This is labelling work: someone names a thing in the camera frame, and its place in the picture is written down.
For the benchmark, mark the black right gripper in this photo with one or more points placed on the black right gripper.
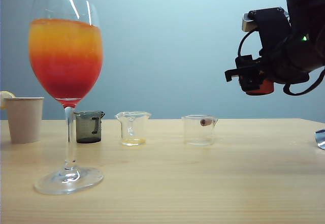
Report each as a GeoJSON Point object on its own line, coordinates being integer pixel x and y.
{"type": "Point", "coordinates": [281, 64]}

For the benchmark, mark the amber measuring cup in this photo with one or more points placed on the amber measuring cup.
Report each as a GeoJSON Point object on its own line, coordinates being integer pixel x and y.
{"type": "Point", "coordinates": [266, 88]}

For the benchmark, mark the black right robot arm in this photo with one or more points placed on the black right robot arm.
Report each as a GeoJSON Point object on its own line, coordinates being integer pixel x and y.
{"type": "Point", "coordinates": [309, 10]}

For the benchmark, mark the clear measuring cup brown mark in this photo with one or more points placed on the clear measuring cup brown mark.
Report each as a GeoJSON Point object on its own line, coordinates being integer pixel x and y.
{"type": "Point", "coordinates": [199, 135]}

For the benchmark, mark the clear measuring cup yellow residue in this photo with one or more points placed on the clear measuring cup yellow residue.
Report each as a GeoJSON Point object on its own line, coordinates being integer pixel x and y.
{"type": "Point", "coordinates": [133, 141]}

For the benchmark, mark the smoky grey measuring cup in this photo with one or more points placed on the smoky grey measuring cup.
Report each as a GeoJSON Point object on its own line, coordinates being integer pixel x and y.
{"type": "Point", "coordinates": [87, 130]}

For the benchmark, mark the beige paper cup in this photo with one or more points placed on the beige paper cup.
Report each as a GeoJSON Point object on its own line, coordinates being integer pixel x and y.
{"type": "Point", "coordinates": [24, 122]}

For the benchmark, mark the silver metal spoon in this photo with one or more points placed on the silver metal spoon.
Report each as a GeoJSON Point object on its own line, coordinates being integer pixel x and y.
{"type": "Point", "coordinates": [321, 139]}

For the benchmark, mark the wine glass with juice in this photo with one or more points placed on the wine glass with juice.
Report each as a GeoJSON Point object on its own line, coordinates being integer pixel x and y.
{"type": "Point", "coordinates": [65, 64]}

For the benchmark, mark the yellow lemon slice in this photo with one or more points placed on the yellow lemon slice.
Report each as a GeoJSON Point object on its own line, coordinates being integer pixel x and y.
{"type": "Point", "coordinates": [5, 95]}

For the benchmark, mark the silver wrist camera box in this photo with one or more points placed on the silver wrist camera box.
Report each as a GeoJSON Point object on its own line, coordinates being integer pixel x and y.
{"type": "Point", "coordinates": [247, 22]}

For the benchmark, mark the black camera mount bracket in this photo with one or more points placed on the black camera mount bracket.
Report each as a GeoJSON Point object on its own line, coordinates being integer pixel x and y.
{"type": "Point", "coordinates": [273, 26]}

